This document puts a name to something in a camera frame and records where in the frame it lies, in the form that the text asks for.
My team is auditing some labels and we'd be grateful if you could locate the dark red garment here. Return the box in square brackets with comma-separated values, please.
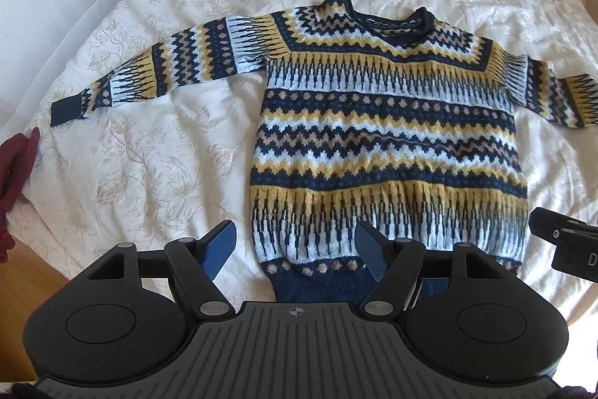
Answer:
[0, 128, 40, 263]

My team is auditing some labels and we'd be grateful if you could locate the navy yellow patterned knit sweater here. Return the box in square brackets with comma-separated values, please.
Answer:
[51, 0, 597, 304]

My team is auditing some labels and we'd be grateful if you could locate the white floral bedspread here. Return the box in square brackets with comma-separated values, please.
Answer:
[9, 0, 597, 321]

